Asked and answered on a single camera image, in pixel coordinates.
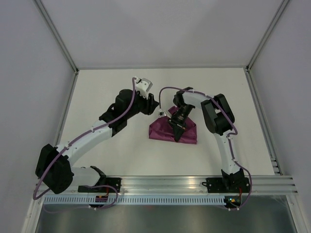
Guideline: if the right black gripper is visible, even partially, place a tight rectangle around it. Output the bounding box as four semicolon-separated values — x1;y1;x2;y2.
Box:
167;104;193;142

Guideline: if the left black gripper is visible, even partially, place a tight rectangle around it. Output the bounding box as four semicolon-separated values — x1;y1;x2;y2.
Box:
125;90;159;119

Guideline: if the purple cloth napkin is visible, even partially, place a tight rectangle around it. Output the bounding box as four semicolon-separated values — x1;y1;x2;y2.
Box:
149;106;197;145

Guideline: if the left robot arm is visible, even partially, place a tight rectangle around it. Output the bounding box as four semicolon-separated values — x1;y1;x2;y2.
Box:
35;89;159;194

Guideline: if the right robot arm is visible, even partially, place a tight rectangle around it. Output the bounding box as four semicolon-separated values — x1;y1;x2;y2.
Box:
168;87;247;193

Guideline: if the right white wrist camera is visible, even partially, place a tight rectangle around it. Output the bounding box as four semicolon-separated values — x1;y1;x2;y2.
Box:
159;109;172;118

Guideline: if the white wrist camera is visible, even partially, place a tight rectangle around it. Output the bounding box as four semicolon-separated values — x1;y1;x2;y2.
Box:
134;77;153;99
159;109;172;118

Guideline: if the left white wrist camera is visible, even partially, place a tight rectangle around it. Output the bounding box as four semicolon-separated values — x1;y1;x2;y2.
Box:
134;77;153;99

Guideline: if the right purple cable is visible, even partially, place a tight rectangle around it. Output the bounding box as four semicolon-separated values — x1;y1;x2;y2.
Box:
157;86;252;211

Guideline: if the purple cable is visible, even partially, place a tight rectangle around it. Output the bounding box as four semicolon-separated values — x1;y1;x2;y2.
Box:
33;77;141;214
157;86;252;211

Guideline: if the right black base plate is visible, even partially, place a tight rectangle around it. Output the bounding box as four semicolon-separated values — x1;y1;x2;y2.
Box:
201;177;250;194

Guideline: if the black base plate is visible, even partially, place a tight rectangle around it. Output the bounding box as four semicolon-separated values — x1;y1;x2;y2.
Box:
78;177;122;193
201;177;250;194

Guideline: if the white slotted cable duct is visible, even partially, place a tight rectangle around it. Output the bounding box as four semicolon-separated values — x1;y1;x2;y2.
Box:
44;195;225;206

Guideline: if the aluminium front rail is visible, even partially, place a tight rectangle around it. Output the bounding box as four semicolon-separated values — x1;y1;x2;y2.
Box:
34;175;299;195

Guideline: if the aluminium rail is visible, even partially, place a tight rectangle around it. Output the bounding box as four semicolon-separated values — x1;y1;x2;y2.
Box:
52;70;80;147
244;67;283;176
34;175;299;195

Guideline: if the left side aluminium rail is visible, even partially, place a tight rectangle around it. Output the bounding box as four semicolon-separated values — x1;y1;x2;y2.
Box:
52;70;80;147

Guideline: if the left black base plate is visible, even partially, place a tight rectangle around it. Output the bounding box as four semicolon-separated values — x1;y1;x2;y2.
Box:
78;177;122;193

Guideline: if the right side aluminium rail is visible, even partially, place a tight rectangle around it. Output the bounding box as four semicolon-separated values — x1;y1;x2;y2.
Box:
244;67;283;176

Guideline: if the left aluminium frame post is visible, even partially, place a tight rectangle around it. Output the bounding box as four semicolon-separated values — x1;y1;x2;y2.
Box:
33;0;79;74

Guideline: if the aluminium frame post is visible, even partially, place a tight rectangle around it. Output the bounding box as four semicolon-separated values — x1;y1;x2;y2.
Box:
33;0;79;74
245;0;291;72

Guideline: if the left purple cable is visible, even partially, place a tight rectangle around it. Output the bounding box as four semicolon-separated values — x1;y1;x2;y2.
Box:
33;77;141;214

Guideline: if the right aluminium frame post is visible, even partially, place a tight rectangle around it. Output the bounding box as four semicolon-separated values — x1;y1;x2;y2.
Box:
245;0;291;72

